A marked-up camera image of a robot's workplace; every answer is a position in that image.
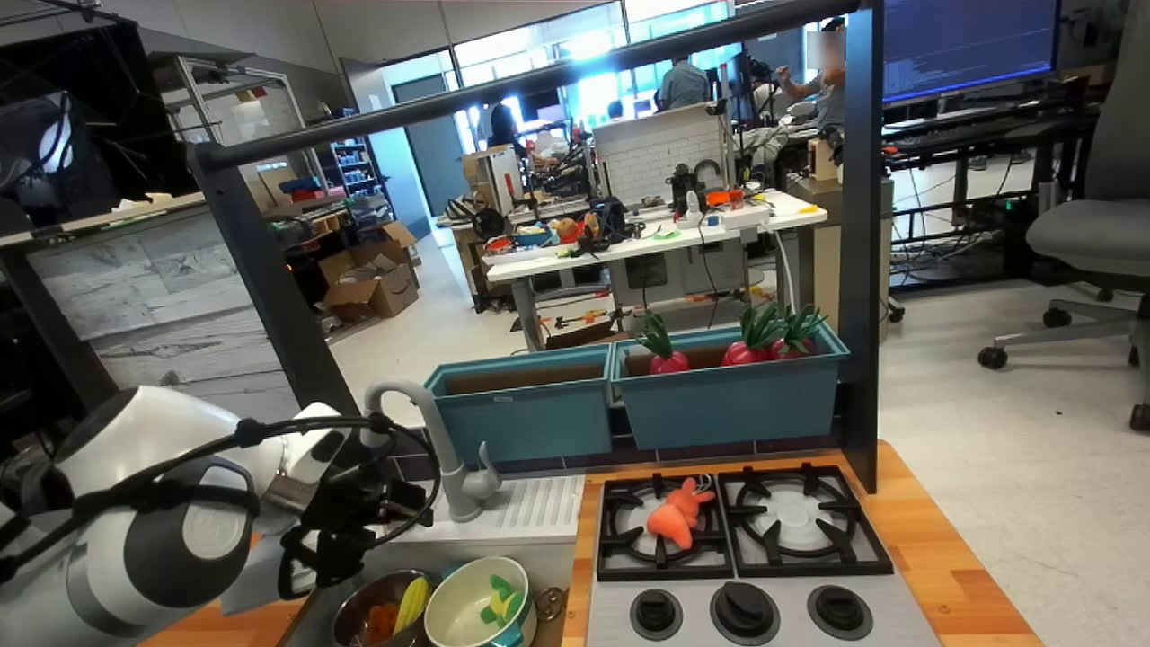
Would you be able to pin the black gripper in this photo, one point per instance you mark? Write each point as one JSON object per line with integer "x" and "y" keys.
{"x": 358, "y": 504}

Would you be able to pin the orange plush toy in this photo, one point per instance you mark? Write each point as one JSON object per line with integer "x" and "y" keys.
{"x": 377, "y": 628}

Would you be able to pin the green plush toy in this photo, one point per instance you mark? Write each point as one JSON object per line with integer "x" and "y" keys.
{"x": 504, "y": 601}

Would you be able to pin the pink plush toy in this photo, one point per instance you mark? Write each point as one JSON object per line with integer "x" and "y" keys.
{"x": 675, "y": 515}

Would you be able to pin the yellow corn plush toy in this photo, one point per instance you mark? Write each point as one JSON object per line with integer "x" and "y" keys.
{"x": 412, "y": 601}

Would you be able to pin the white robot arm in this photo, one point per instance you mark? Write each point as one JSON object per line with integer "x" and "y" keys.
{"x": 170, "y": 504}

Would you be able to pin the grey toy faucet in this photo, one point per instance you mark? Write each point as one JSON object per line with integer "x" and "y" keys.
{"x": 466, "y": 489}

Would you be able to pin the stainless steel pot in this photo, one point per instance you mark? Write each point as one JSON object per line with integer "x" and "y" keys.
{"x": 382, "y": 593}

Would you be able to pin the white teal pot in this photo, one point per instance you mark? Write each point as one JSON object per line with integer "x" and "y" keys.
{"x": 454, "y": 609}

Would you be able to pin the white toy sink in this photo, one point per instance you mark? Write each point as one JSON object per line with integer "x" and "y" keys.
{"x": 535, "y": 522}

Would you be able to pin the left teal planter box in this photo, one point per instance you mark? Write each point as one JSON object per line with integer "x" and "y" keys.
{"x": 524, "y": 408}

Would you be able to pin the teal planter box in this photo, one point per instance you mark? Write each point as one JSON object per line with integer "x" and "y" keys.
{"x": 524, "y": 408}
{"x": 723, "y": 404}

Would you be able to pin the cardboard box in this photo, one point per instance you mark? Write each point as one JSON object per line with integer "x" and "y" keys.
{"x": 372, "y": 279}

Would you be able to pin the toy stove top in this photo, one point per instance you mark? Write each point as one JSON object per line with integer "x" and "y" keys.
{"x": 782, "y": 560}

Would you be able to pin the red toy radishes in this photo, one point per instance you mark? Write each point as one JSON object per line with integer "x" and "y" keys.
{"x": 760, "y": 336}

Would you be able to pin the right teal planter box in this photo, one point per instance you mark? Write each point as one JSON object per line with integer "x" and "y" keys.
{"x": 723, "y": 404}

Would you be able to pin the white cluttered desk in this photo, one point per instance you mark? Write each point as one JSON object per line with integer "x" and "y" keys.
{"x": 660, "y": 237}

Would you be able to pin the seated person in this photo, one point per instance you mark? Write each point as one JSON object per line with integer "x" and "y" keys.
{"x": 827, "y": 83}

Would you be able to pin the computer monitor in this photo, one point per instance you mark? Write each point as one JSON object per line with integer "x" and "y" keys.
{"x": 960, "y": 45}

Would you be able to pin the grey office chair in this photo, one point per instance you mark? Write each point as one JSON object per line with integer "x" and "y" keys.
{"x": 1103, "y": 232}

